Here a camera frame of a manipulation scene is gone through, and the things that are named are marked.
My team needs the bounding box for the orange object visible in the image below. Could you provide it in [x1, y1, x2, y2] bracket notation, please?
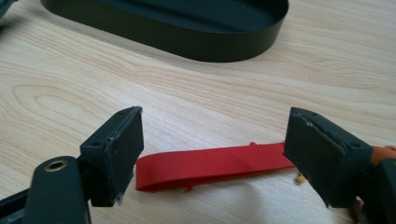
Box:
[370, 145, 396, 166]

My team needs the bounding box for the dark object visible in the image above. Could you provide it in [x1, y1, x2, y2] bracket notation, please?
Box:
[0, 0, 19, 20]

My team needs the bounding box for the dark oval tray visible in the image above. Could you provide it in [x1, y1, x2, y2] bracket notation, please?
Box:
[39, 0, 290, 63]

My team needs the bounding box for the small yellow piece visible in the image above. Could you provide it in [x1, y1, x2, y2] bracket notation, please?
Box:
[294, 172, 308, 187]

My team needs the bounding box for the red rubber strap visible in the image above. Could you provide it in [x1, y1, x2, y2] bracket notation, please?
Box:
[134, 142, 295, 193]

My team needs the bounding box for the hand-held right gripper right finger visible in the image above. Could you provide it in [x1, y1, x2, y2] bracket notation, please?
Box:
[282, 106, 375, 209]

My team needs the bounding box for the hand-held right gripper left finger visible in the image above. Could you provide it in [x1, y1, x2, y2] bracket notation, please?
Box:
[78, 105, 145, 208]

